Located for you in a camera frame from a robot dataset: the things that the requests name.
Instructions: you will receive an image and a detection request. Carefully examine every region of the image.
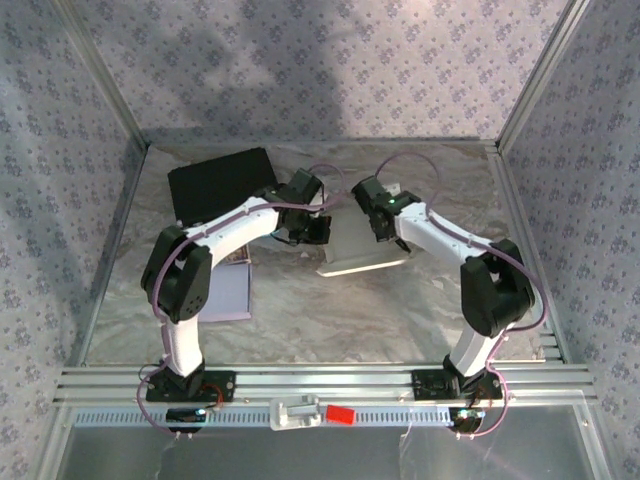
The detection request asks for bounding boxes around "white cardboard paper box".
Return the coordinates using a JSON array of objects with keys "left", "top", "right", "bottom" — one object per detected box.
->
[{"left": 315, "top": 180, "right": 419, "bottom": 279}]

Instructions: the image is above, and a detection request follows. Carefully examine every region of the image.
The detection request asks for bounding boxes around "pale lavender paper box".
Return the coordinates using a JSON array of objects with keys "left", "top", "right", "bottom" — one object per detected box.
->
[{"left": 202, "top": 258, "right": 254, "bottom": 323}]

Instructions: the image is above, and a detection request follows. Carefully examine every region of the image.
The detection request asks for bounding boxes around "black hard case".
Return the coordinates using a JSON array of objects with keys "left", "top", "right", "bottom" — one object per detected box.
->
[{"left": 167, "top": 148, "right": 281, "bottom": 227}]

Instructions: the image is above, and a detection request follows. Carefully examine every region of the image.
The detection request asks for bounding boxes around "red plastic block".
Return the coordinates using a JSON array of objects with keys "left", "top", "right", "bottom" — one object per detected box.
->
[{"left": 325, "top": 405, "right": 357, "bottom": 426}]

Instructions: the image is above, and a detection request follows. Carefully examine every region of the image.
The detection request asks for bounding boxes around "small black circuit board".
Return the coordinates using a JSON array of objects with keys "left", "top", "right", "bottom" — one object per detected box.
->
[
  {"left": 166, "top": 407, "right": 208, "bottom": 434},
  {"left": 448, "top": 407, "right": 487, "bottom": 434}
]

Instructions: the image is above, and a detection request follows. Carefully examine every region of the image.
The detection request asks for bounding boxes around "grey metal panel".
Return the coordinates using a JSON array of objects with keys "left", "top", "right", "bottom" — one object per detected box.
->
[{"left": 64, "top": 424, "right": 599, "bottom": 480}]

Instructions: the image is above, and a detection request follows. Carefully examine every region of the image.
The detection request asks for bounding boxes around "thin aluminium table rail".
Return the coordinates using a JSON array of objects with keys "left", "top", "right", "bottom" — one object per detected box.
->
[{"left": 147, "top": 137, "right": 500, "bottom": 149}]

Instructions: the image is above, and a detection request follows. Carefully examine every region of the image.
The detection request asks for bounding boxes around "aluminium side rail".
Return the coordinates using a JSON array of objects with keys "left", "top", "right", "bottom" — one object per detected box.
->
[
  {"left": 63, "top": 143, "right": 152, "bottom": 369},
  {"left": 487, "top": 142, "right": 571, "bottom": 366}
]

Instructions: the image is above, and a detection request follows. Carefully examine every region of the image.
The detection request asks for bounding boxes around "wide aluminium base rail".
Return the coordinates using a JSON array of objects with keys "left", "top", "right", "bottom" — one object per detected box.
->
[{"left": 53, "top": 363, "right": 600, "bottom": 405}]

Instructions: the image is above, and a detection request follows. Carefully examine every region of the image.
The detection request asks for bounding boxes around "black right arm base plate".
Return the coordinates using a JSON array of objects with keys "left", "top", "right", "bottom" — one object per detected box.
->
[{"left": 412, "top": 368, "right": 504, "bottom": 401}]

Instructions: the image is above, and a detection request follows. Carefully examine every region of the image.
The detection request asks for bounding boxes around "aluminium frame post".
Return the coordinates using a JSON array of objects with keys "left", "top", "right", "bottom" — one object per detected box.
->
[{"left": 496, "top": 0, "right": 595, "bottom": 151}]

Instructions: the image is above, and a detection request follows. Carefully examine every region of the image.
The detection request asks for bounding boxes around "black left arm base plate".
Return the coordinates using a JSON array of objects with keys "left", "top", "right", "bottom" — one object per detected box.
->
[{"left": 145, "top": 370, "right": 238, "bottom": 403}]

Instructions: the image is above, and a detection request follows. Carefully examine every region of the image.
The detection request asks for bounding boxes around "white plastic bracket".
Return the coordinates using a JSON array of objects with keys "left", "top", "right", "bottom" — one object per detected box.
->
[{"left": 268, "top": 393, "right": 322, "bottom": 432}]

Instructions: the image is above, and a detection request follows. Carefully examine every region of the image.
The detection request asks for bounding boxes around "slotted grey cable duct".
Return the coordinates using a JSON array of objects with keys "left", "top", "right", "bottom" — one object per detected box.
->
[{"left": 72, "top": 404, "right": 459, "bottom": 429}]

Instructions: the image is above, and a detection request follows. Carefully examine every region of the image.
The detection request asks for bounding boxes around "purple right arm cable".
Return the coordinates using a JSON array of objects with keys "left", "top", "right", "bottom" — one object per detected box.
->
[{"left": 374, "top": 151, "right": 552, "bottom": 442}]

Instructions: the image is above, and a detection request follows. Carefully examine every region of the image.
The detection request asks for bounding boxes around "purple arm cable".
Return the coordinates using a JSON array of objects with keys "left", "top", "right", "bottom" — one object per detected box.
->
[
  {"left": 137, "top": 163, "right": 347, "bottom": 442},
  {"left": 374, "top": 151, "right": 552, "bottom": 442}
]

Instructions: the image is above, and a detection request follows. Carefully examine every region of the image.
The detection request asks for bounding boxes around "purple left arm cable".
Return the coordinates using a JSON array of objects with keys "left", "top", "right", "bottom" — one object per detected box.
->
[{"left": 137, "top": 163, "right": 347, "bottom": 442}]

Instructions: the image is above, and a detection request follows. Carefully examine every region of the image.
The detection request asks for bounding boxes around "aluminium frame leg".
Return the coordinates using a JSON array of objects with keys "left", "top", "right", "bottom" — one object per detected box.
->
[
  {"left": 574, "top": 404, "right": 609, "bottom": 480},
  {"left": 37, "top": 404, "right": 76, "bottom": 480}
]

